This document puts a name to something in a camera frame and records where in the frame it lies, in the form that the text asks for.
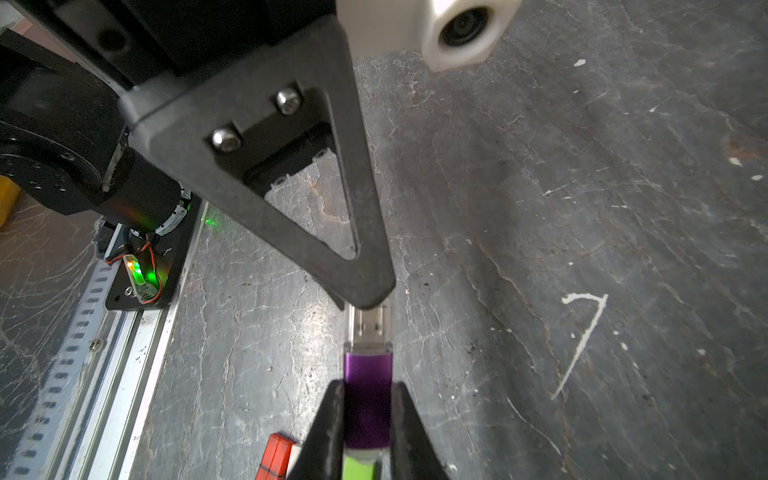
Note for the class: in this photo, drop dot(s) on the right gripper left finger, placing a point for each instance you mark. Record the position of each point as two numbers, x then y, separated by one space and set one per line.
321 455

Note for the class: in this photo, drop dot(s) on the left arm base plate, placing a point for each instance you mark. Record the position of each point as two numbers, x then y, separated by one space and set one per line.
146 267

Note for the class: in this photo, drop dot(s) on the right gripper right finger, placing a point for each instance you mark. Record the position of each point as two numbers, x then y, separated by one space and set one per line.
412 455

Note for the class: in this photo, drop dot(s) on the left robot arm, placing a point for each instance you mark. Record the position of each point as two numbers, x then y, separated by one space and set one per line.
75 152

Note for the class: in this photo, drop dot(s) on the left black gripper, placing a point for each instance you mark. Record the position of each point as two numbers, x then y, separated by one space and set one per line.
227 97

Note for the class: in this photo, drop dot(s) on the purple usb drive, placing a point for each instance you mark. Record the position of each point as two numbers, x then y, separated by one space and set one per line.
367 377

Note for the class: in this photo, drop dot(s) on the white usb drive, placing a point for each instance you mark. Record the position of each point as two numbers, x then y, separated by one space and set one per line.
293 458

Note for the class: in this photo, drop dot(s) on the red usb drive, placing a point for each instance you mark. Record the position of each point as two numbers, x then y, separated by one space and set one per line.
275 458

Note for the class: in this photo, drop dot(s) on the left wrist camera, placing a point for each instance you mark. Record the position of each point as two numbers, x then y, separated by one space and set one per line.
448 34

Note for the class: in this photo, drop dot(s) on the green usb drive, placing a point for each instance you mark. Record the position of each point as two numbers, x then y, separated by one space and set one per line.
354 469

